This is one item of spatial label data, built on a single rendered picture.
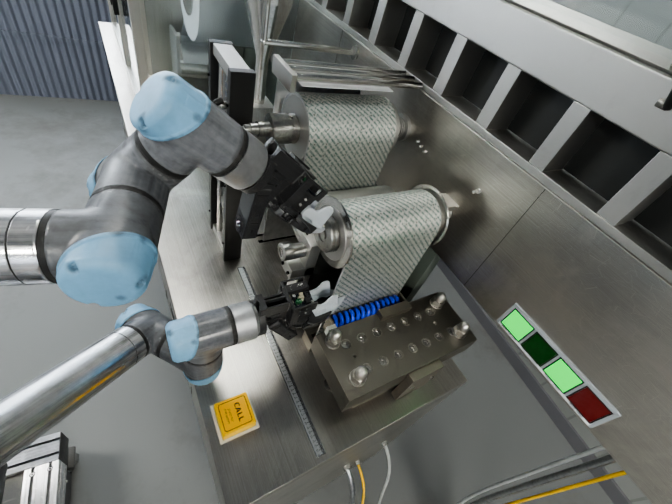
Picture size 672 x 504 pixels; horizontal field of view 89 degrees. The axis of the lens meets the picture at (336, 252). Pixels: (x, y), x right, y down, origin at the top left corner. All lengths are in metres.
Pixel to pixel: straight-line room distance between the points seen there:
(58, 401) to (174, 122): 0.44
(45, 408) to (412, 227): 0.67
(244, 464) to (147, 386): 1.12
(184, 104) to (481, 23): 0.64
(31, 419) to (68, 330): 1.46
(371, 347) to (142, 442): 1.21
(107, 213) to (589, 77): 0.71
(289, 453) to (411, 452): 1.18
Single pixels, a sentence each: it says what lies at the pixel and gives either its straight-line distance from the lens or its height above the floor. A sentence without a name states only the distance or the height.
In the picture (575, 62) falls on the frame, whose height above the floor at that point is 1.62.
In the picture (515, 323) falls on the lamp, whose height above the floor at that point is 1.19.
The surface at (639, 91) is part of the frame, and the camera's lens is 0.71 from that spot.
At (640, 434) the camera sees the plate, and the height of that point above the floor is 1.22.
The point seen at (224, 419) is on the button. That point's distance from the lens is 0.82.
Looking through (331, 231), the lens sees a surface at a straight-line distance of 0.65.
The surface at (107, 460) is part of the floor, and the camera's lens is 1.80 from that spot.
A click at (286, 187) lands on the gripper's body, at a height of 1.39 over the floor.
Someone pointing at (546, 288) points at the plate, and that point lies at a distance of 0.79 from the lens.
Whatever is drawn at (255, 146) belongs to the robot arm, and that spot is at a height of 1.46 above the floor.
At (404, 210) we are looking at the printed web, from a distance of 0.72.
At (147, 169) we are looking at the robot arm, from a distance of 0.46.
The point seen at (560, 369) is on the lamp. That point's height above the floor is 1.19.
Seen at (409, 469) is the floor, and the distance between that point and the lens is 1.92.
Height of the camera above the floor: 1.70
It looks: 44 degrees down
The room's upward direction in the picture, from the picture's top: 20 degrees clockwise
